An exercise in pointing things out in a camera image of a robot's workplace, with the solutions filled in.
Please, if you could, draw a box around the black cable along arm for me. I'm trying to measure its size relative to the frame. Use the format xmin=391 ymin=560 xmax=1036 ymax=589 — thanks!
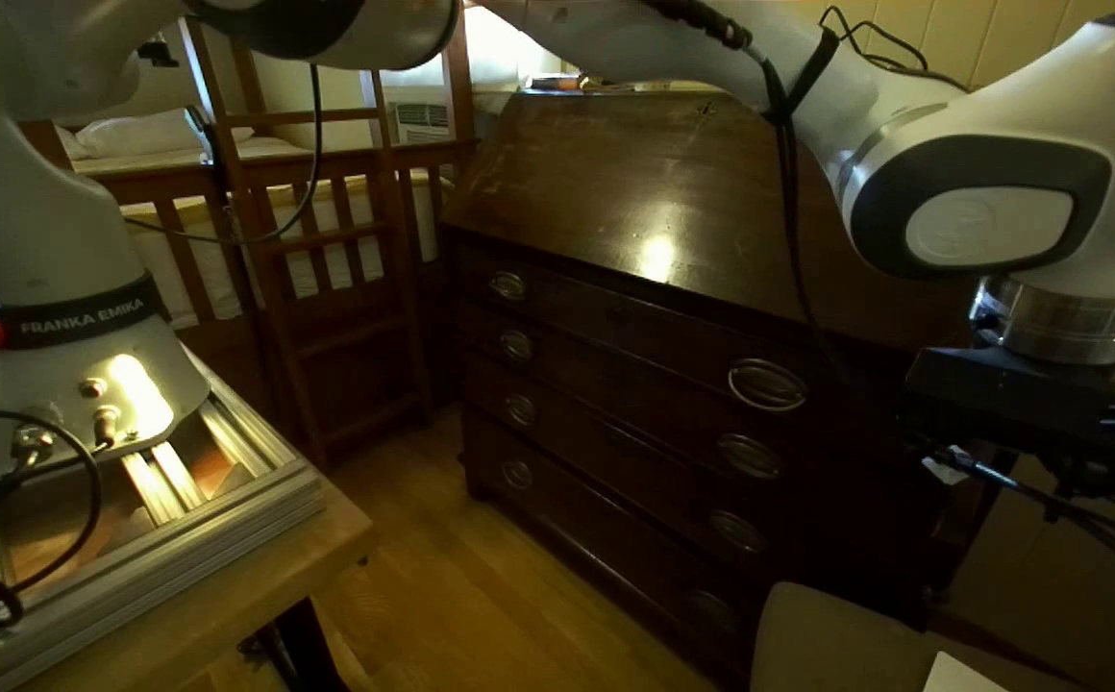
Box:
xmin=658 ymin=0 xmax=845 ymax=329

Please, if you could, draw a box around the white mattress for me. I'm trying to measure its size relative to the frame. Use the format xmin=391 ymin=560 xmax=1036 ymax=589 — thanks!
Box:
xmin=121 ymin=165 xmax=447 ymax=329

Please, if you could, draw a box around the wooden bed frame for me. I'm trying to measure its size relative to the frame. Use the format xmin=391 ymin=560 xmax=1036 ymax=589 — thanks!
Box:
xmin=36 ymin=12 xmax=477 ymax=398

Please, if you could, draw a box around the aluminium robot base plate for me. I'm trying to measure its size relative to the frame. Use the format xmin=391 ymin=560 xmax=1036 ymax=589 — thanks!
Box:
xmin=0 ymin=367 xmax=331 ymax=692

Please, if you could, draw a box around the wooden slatted chair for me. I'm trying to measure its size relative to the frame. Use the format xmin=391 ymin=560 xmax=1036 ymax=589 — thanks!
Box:
xmin=174 ymin=15 xmax=438 ymax=467

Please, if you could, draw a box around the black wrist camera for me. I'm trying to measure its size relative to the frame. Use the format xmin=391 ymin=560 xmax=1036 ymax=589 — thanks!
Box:
xmin=900 ymin=343 xmax=1115 ymax=452

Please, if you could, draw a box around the dark wooden secretary desk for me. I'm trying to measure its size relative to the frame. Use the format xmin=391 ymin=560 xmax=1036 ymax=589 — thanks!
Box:
xmin=435 ymin=85 xmax=1016 ymax=689

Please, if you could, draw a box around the black looped base cable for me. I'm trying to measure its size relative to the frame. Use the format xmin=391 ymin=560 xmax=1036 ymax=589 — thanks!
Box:
xmin=0 ymin=406 xmax=109 ymax=634

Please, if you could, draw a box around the light wooden robot table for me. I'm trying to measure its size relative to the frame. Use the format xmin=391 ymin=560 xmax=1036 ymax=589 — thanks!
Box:
xmin=11 ymin=474 xmax=376 ymax=692

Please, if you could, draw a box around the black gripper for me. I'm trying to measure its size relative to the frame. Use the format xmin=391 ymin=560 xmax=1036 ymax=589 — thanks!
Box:
xmin=1036 ymin=433 xmax=1115 ymax=508

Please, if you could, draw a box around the white pillow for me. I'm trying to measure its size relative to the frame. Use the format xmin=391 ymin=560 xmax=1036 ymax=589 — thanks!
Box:
xmin=63 ymin=102 xmax=218 ymax=170

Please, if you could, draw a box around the white sheet of paper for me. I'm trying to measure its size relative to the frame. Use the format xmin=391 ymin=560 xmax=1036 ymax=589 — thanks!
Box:
xmin=918 ymin=649 xmax=1012 ymax=692

